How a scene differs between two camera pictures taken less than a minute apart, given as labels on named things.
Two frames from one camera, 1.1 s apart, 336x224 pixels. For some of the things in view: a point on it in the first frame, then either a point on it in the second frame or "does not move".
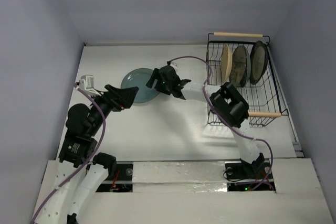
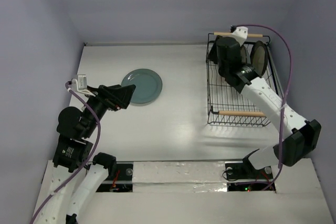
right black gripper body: [158, 77] -> [213, 53]
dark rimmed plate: [259, 60] does not move
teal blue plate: [139, 77] does not move
